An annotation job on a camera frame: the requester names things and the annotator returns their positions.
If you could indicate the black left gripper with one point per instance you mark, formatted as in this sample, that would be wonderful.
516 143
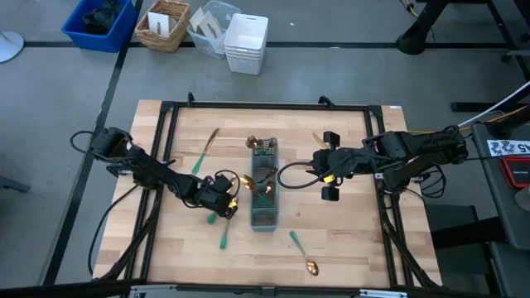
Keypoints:
217 200

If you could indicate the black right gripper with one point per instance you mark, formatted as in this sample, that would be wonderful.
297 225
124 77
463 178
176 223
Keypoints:
329 165

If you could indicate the grey plastic cutlery basket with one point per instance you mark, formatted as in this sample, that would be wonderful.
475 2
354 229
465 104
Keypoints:
264 221

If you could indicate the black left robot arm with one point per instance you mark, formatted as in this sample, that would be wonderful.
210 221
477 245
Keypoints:
157 176

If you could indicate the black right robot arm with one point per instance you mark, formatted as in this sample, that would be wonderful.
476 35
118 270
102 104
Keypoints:
406 151

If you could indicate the black clamp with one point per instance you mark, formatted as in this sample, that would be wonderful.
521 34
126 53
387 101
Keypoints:
191 98
327 101

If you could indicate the white sticker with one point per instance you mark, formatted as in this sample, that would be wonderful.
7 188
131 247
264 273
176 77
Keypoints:
395 107

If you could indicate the white plastic bin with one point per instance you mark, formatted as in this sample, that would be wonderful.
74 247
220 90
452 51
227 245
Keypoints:
244 60
246 33
244 54
244 69

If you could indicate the clear plastic bin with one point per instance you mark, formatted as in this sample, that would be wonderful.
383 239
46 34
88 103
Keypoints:
207 47

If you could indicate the black stand leg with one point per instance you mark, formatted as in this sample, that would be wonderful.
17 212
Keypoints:
414 39

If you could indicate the wicker basket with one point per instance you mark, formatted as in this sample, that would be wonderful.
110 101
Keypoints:
161 43

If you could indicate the cardboard sheet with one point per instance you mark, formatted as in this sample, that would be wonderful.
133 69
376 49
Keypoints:
196 17
211 27

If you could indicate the white printed label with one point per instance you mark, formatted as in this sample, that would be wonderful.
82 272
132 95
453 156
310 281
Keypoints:
507 147

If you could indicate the red black device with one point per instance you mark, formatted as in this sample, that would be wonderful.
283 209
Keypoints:
517 171

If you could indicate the white card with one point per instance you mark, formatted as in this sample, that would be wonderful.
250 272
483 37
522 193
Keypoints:
161 22

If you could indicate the black rig beam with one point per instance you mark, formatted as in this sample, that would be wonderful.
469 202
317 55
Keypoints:
62 289

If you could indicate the grey round object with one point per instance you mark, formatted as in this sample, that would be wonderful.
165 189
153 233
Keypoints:
523 198

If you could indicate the blue plastic bin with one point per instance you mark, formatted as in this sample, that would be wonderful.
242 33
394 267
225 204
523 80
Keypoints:
103 41

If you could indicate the grey furniture foot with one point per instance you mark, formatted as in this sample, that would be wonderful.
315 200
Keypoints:
12 184

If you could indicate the black cloth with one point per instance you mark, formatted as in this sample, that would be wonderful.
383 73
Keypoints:
101 18

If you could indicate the grey round stand base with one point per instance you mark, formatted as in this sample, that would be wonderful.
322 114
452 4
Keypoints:
8 45

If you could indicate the silver frame bracket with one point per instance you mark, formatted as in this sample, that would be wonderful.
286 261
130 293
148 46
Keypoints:
379 176

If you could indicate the black table frame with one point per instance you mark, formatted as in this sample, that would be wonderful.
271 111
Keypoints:
269 105

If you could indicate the black desk frame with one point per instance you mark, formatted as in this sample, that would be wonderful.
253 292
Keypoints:
476 106

